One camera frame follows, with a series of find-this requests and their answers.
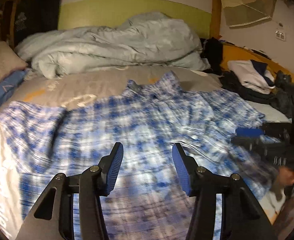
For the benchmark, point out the blue white plaid shirt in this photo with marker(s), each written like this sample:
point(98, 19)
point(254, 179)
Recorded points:
point(147, 202)

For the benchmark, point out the orange wooden bed frame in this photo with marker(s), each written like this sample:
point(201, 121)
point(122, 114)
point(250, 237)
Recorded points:
point(233, 53)

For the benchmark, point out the beige pillow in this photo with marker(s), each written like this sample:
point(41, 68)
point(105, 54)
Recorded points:
point(9, 61)

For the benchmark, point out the dark wardrobe shelf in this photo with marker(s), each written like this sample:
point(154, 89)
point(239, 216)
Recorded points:
point(22, 18)

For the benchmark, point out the black folded garment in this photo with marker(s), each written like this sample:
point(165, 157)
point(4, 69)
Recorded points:
point(230, 82)

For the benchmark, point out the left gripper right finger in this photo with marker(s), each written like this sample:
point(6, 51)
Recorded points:
point(242, 215)

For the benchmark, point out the dark grey jeans pile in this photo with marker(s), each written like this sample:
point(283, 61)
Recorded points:
point(283, 99)

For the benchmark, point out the white wall switch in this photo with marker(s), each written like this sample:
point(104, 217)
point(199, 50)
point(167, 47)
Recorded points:
point(280, 35)

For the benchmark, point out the white navy folded garment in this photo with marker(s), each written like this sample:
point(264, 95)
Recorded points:
point(253, 75)

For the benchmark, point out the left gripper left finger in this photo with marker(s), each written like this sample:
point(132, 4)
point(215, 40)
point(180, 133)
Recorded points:
point(51, 217)

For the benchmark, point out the black bag by headboard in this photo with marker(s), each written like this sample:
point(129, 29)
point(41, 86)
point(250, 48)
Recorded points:
point(212, 51)

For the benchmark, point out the light grey crumpled duvet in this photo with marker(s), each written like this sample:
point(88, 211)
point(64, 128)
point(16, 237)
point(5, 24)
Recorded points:
point(151, 38)

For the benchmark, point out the person's right hand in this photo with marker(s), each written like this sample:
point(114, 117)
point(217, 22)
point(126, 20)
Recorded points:
point(283, 186)

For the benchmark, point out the grey printed bed sheet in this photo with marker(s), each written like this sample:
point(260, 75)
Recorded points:
point(81, 90)

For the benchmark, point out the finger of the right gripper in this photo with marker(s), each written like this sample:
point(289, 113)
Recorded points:
point(253, 144)
point(249, 132)

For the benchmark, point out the wall poster map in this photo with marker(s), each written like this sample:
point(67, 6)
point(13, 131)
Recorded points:
point(241, 13)

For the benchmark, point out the blue pillow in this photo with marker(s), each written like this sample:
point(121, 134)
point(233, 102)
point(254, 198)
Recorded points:
point(9, 84)

